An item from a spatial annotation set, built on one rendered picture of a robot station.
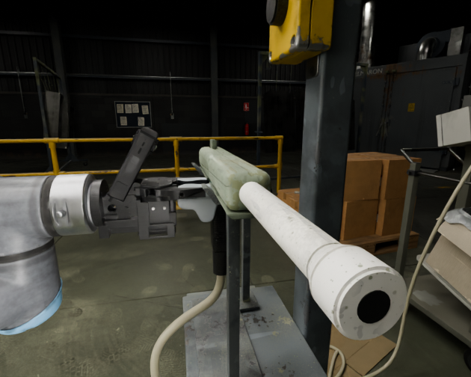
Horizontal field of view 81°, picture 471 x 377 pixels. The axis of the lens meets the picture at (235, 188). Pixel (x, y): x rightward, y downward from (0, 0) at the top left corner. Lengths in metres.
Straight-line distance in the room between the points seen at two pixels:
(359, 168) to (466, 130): 0.93
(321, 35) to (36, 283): 0.53
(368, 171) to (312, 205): 2.24
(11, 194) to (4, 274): 0.11
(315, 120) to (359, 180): 2.23
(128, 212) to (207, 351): 0.28
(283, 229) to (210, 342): 0.44
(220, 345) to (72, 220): 0.33
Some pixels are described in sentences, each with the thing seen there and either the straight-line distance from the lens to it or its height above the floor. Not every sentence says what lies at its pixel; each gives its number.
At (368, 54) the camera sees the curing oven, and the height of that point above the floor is 3.07.
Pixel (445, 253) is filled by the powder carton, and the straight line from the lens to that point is 1.87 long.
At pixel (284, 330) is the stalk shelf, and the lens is 0.63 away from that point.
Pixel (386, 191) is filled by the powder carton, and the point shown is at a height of 0.59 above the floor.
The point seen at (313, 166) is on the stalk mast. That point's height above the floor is 1.12.
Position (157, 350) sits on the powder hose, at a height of 0.80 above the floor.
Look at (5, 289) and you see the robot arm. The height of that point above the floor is 0.98.
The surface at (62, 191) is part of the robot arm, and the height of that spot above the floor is 1.10.
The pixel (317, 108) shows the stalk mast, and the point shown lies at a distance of 0.48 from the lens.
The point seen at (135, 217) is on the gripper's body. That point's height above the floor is 1.05.
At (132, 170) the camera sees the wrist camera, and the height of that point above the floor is 1.13.
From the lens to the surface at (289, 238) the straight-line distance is 0.16.
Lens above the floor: 1.19
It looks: 13 degrees down
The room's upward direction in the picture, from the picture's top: straight up
